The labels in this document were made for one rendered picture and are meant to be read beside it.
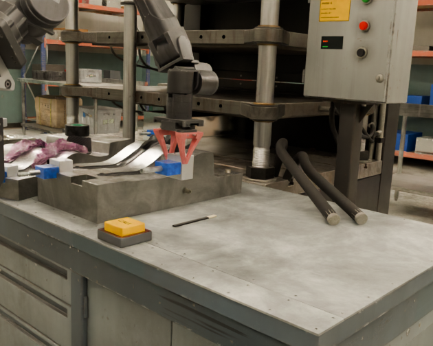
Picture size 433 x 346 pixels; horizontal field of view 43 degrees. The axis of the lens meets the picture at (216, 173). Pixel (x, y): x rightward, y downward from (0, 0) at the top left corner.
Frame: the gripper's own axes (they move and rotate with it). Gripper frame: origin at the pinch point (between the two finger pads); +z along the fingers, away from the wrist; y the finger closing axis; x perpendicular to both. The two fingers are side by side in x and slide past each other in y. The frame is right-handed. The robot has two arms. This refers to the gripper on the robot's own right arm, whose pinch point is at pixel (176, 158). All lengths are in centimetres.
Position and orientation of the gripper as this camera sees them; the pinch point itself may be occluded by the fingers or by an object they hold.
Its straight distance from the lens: 122.8
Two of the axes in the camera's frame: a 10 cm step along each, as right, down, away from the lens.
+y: -7.3, -1.6, 6.7
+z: -0.6, 9.8, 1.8
